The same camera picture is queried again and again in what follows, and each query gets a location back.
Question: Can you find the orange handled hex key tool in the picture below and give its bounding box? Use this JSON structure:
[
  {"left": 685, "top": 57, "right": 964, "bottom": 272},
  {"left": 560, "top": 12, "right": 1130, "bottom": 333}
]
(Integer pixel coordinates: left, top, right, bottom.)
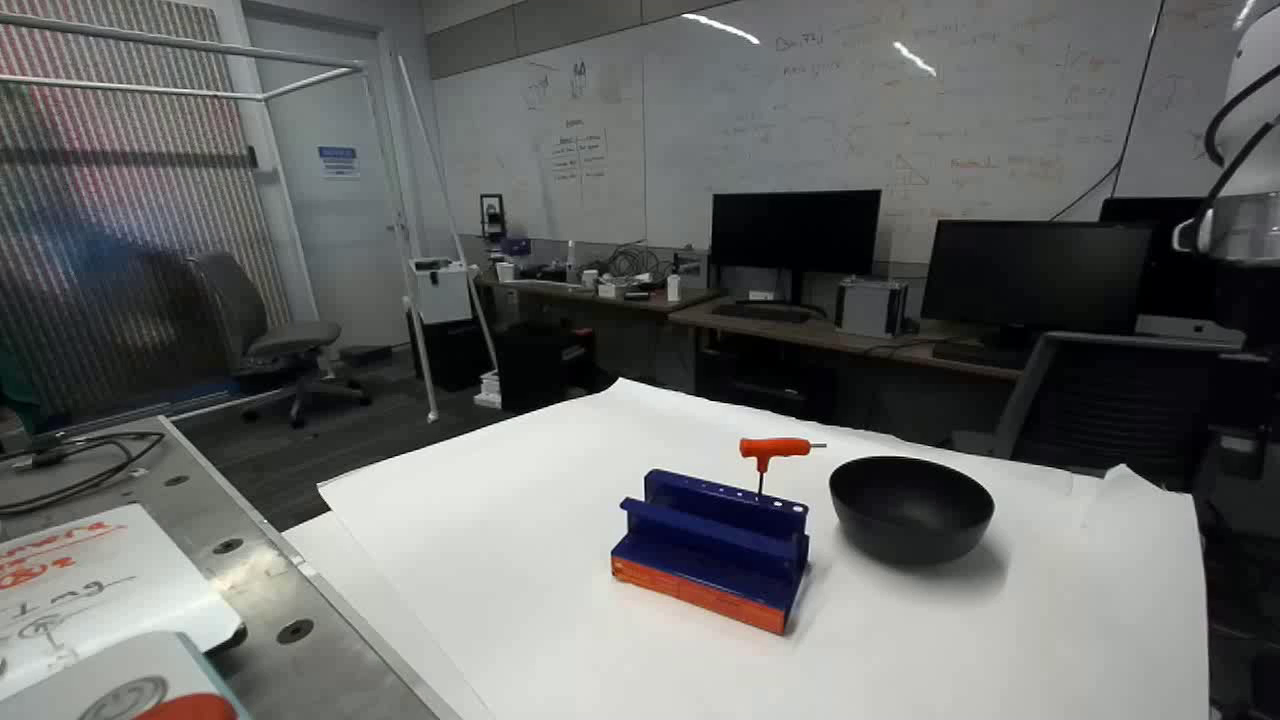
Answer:
[{"left": 740, "top": 434, "right": 824, "bottom": 496}]

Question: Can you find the white paper sheet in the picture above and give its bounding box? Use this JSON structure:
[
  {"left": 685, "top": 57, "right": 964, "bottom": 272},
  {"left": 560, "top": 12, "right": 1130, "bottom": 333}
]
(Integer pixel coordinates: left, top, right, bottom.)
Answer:
[{"left": 293, "top": 380, "right": 1207, "bottom": 720}]

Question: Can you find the black bowl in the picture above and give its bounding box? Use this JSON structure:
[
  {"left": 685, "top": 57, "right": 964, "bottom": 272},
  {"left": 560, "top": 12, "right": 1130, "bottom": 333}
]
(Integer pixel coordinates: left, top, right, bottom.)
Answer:
[{"left": 830, "top": 456, "right": 995, "bottom": 568}]

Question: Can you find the black monitor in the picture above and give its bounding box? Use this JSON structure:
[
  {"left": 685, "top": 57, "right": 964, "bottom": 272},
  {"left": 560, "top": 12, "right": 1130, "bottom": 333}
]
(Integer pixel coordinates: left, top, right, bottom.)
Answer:
[
  {"left": 710, "top": 189, "right": 879, "bottom": 282},
  {"left": 923, "top": 218, "right": 1151, "bottom": 336}
]

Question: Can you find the white paper with red writing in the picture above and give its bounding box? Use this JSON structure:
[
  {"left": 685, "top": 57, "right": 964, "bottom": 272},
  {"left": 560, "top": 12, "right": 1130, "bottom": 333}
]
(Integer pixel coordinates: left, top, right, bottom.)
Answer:
[{"left": 0, "top": 504, "right": 240, "bottom": 695}]

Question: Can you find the white box on desk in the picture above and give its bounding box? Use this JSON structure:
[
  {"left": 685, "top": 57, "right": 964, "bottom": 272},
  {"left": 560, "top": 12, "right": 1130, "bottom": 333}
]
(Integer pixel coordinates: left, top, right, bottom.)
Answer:
[{"left": 837, "top": 277, "right": 909, "bottom": 336}]

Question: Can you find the left black monitor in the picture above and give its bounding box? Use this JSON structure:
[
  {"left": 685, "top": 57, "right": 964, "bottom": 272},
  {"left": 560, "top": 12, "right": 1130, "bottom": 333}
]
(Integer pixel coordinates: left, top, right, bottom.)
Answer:
[{"left": 710, "top": 189, "right": 879, "bottom": 282}]

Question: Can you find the right black monitor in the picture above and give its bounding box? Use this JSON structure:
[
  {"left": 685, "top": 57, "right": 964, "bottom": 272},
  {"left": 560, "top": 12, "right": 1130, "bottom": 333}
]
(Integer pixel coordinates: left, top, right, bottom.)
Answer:
[{"left": 923, "top": 218, "right": 1151, "bottom": 336}]

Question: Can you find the white and red round object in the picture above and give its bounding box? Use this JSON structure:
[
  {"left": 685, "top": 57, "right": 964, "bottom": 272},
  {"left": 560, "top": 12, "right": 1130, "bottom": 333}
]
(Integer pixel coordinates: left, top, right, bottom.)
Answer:
[{"left": 0, "top": 631, "right": 252, "bottom": 720}]

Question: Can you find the black keyboard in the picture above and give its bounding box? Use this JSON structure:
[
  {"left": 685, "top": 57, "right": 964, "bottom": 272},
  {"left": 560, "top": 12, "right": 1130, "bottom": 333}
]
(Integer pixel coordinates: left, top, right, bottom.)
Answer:
[{"left": 712, "top": 301, "right": 819, "bottom": 323}]

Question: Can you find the black cable on table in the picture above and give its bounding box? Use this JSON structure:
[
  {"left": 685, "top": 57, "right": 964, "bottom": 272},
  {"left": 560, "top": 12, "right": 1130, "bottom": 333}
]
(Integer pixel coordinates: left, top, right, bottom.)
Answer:
[{"left": 0, "top": 426, "right": 168, "bottom": 521}]

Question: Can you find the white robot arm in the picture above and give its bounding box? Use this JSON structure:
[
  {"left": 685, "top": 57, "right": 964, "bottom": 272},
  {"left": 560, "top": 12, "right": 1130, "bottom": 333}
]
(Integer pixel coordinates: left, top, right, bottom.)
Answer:
[{"left": 1174, "top": 0, "right": 1280, "bottom": 264}]

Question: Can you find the blue and orange tool holder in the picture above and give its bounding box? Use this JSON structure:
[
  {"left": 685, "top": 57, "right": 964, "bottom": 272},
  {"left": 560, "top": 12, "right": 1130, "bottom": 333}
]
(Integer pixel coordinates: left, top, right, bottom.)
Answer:
[{"left": 612, "top": 468, "right": 810, "bottom": 634}]

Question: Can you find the grey office chair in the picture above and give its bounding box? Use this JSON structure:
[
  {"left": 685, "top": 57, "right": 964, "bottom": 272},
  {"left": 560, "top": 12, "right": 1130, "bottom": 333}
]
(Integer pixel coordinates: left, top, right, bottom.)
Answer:
[{"left": 187, "top": 253, "right": 373, "bottom": 426}]

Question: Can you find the dark chair back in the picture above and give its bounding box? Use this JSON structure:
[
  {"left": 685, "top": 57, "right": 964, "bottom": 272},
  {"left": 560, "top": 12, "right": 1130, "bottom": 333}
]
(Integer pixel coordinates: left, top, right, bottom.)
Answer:
[{"left": 993, "top": 333, "right": 1219, "bottom": 492}]

